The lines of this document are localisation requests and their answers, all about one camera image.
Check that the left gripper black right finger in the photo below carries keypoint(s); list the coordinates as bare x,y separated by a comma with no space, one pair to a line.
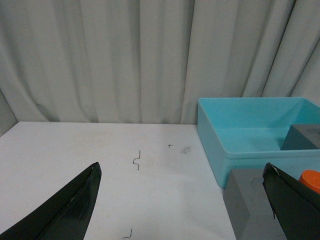
296,206

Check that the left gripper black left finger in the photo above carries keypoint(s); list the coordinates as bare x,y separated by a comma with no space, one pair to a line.
65,215

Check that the orange cylinder part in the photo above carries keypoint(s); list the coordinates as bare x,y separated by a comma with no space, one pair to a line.
311,179

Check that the gray block with round hole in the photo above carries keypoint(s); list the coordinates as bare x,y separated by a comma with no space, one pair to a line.
248,207

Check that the gray block with square recess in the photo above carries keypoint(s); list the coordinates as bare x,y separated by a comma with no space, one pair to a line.
302,137

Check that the light blue plastic box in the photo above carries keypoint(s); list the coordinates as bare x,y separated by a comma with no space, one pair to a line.
248,132

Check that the white pleated curtain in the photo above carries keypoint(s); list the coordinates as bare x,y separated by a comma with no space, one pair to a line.
149,61

